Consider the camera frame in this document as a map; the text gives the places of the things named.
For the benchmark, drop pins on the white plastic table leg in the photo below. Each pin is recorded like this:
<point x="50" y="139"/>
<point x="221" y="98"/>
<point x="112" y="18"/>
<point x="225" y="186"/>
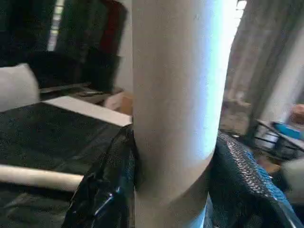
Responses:
<point x="35" y="177"/>
<point x="178" y="95"/>

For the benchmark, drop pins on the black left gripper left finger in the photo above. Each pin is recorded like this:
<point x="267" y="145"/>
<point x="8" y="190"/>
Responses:
<point x="107" y="185"/>

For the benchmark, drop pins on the black sofa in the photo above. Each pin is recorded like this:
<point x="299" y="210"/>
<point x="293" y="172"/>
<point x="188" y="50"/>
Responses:
<point x="71" y="47"/>

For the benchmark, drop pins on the beige striped curtain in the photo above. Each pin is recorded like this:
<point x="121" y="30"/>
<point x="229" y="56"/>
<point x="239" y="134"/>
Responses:
<point x="266" y="59"/>

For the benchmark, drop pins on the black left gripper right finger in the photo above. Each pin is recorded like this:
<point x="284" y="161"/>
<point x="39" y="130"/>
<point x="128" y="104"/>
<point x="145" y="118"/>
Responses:
<point x="242" y="190"/>

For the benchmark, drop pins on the black work mat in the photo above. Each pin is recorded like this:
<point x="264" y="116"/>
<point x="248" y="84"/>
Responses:
<point x="59" y="137"/>

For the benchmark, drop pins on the grey printed cushion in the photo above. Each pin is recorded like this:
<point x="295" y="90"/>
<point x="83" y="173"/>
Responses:
<point x="16" y="88"/>

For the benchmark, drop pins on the white flat panel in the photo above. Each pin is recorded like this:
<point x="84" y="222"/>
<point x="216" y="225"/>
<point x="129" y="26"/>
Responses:
<point x="95" y="110"/>

